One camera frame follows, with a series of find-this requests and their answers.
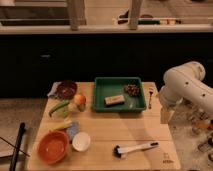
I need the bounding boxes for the tan rectangular eraser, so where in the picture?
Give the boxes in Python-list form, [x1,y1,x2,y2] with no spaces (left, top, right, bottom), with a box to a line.
[104,95,125,106]

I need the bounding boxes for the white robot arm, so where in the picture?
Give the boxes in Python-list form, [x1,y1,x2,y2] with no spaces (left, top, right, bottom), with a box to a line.
[158,61,213,124]

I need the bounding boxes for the small dark fork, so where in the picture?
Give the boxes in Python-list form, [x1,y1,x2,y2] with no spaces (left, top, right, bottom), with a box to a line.
[148,90,153,109]

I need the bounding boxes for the dark brown pinecone ball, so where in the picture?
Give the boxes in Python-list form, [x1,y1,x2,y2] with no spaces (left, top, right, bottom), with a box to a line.
[124,84,139,97]

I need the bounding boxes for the green plastic tray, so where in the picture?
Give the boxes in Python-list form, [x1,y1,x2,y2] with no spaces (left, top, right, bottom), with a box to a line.
[93,77,146,113]

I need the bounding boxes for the orange peach fruit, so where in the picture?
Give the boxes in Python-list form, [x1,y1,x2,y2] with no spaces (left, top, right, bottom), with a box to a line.
[74,94,86,105]

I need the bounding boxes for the small white bowl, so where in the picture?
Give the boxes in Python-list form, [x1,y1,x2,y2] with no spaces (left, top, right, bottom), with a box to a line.
[72,132,91,152]

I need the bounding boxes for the blue grey cloth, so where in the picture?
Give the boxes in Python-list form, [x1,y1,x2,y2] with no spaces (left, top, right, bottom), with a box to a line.
[66,122,79,141]

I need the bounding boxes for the dark red bowl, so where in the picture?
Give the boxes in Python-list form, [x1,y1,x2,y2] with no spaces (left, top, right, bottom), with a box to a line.
[56,80,77,99]

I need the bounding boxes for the green toy vegetable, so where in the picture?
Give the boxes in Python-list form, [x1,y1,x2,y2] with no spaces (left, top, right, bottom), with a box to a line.
[48,100,70,117]

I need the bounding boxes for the grey cloth under bowl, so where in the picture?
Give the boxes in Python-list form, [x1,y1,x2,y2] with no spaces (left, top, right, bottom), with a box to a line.
[47,82,60,98]

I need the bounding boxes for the orange plastic bowl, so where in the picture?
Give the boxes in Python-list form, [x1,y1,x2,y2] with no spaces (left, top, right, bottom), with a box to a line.
[37,131,69,165]

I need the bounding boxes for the black pole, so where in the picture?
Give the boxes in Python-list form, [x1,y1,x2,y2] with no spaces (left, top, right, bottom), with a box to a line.
[9,122,25,171]

